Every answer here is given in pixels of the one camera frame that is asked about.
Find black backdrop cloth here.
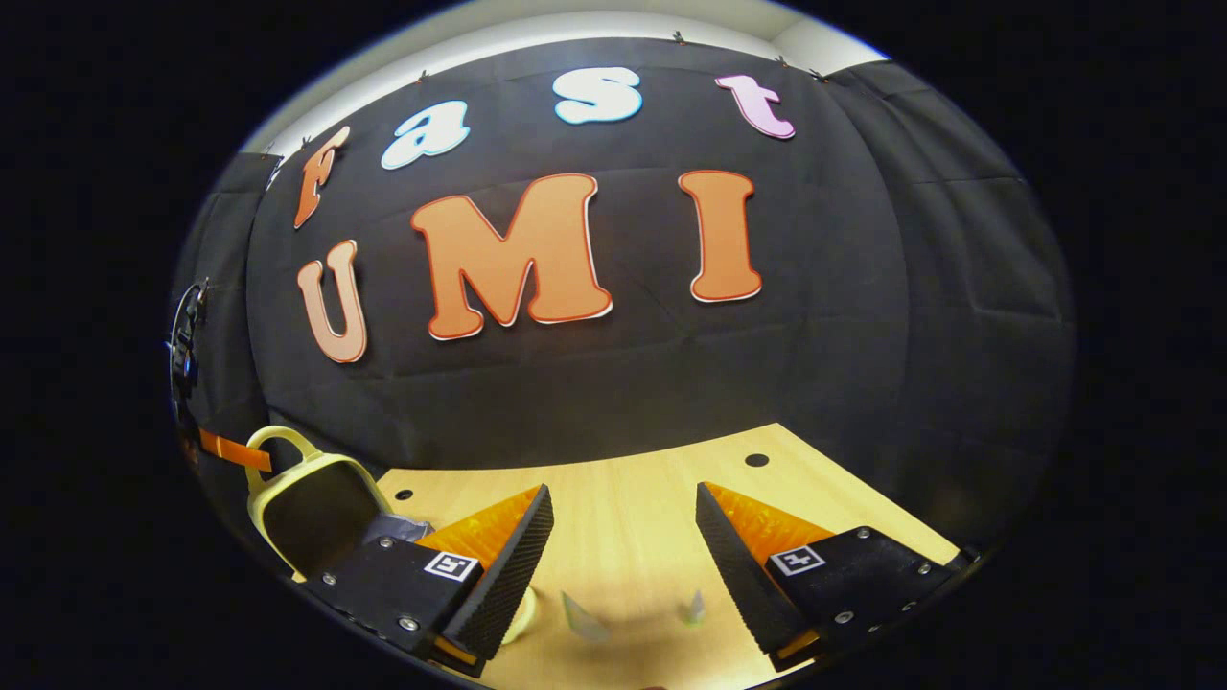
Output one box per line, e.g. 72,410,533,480
173,38,1077,576

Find white green-label tube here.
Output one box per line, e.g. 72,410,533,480
561,590,614,644

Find pale yellow suitcase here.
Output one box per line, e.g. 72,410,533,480
244,425,540,645

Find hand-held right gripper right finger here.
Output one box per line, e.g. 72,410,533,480
695,481,962,672

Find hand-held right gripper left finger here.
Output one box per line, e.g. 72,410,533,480
302,482,555,678

